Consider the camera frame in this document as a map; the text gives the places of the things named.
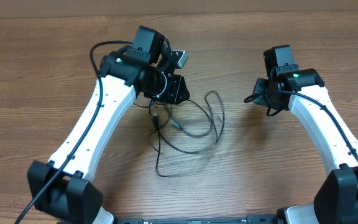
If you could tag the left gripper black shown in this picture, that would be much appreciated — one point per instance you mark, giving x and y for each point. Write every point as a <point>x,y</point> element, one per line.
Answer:
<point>174,94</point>

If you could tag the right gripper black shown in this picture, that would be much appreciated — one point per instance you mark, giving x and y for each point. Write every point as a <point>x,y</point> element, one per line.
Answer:
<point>258,98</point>

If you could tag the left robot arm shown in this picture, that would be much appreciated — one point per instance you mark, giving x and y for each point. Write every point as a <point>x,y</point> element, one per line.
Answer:
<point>63,186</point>

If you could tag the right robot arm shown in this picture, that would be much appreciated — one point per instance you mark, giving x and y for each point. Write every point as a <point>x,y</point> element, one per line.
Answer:
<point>304,94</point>

